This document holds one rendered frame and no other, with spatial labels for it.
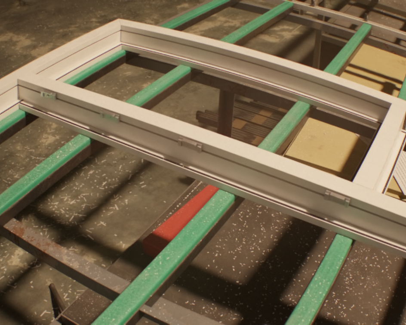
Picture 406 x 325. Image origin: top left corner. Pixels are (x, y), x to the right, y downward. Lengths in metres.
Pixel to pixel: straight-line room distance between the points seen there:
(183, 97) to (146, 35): 1.63
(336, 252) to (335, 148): 0.74
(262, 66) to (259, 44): 2.63
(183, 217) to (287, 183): 0.41
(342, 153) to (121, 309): 0.98
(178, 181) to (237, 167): 1.49
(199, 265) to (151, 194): 1.19
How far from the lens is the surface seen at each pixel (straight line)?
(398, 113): 1.24
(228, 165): 1.00
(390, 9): 2.59
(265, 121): 2.31
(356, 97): 1.30
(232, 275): 1.22
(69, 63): 1.44
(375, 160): 1.04
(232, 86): 1.48
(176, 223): 1.29
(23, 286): 2.03
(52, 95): 1.22
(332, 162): 1.54
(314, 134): 1.66
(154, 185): 2.45
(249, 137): 2.18
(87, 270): 0.91
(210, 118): 2.29
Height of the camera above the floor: 1.47
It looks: 34 degrees down
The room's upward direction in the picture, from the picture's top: 3 degrees clockwise
